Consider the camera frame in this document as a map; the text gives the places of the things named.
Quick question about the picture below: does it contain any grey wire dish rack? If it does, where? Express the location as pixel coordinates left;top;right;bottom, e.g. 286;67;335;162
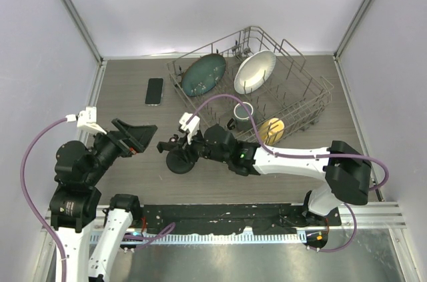
167;26;333;141

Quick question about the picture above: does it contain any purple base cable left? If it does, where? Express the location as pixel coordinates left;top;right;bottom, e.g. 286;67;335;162
119;221;176;249

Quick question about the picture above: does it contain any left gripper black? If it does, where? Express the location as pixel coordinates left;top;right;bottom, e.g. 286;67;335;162
85;116;157;183

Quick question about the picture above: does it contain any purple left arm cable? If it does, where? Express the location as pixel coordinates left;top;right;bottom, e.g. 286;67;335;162
20;118;69;282

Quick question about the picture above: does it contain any teal ceramic plate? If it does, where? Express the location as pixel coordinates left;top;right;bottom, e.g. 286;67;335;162
181;53;227;97

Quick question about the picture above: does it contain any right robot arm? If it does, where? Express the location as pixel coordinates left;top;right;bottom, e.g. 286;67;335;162
157;124;372;227

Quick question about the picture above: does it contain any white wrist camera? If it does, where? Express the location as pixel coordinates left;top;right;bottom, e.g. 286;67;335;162
179;112;200;145
65;106;107;135

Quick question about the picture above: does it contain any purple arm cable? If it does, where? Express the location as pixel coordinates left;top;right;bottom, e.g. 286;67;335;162
191;93;390;191
20;118;69;282

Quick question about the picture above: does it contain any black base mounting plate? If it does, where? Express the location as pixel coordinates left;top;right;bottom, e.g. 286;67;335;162
131;203;342;235

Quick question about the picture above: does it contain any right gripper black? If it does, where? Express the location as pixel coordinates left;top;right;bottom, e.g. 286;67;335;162
171;128;230;165

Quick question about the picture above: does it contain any white slotted cable duct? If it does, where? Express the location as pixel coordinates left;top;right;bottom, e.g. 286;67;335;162
89;232;307;245

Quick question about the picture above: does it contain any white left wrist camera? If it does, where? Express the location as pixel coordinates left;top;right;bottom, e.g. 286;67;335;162
65;106;107;135

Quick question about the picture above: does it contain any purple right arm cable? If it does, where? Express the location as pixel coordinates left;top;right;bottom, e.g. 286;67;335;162
191;93;390;191

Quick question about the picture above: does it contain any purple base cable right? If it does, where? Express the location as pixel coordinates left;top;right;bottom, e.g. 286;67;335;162
306;203;358;255

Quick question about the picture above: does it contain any black phone stand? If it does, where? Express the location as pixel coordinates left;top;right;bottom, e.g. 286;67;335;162
157;141;196;175

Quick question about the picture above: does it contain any black smartphone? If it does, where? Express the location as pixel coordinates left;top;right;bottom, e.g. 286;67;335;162
145;77;164;106

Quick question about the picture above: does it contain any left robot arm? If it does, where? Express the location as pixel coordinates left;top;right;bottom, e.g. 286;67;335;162
49;119;157;281

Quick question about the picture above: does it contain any dark green mug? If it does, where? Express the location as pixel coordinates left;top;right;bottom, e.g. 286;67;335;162
226;102;254;132

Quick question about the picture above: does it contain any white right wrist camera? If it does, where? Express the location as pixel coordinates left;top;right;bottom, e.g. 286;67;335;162
179;112;200;145

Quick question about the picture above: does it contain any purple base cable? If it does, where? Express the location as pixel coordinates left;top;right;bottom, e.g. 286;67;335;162
306;203;358;255
119;221;176;249

